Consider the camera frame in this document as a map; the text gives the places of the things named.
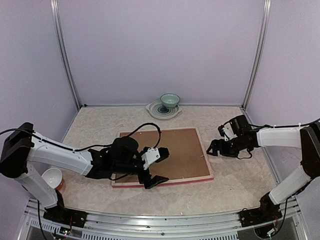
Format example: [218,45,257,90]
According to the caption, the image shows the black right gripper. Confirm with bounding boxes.
[207,134,250,158]

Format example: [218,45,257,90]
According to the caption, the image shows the wooden picture frame red edge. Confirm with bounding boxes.
[111,126,215,189]

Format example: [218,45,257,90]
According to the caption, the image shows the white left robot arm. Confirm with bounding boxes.
[0,122,170,223]

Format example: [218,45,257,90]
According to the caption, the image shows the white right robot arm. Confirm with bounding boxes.
[206,114,320,222]

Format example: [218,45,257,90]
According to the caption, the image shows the green ceramic bowl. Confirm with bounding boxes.
[160,93,181,109]

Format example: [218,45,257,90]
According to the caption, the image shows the white plate green rings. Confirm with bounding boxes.
[145,99,183,120]

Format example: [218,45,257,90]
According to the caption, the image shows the white bowl orange outside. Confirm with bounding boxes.
[41,167,65,191]

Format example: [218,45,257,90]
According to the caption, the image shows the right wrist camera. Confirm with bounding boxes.
[218,122,236,142]

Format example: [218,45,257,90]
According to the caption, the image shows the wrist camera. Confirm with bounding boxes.
[218,122,236,142]
[141,147,170,170]

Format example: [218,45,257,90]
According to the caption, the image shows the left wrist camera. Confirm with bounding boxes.
[141,147,170,170]

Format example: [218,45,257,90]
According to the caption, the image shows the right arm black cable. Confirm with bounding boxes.
[248,117,320,161]

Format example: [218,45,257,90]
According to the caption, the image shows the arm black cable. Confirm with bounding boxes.
[248,117,320,161]
[0,122,163,153]

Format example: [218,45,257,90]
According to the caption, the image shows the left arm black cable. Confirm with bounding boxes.
[0,122,163,153]

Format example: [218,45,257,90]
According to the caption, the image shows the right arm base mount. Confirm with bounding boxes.
[238,193,283,227]

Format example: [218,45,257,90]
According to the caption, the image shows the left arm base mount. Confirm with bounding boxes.
[43,190,88,228]

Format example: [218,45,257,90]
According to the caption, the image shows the right aluminium corner post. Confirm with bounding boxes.
[241,0,272,111]

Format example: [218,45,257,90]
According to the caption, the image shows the aluminium corner post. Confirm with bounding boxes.
[241,0,272,111]
[50,0,82,111]

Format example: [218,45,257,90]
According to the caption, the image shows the left aluminium corner post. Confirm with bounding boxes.
[50,0,82,111]

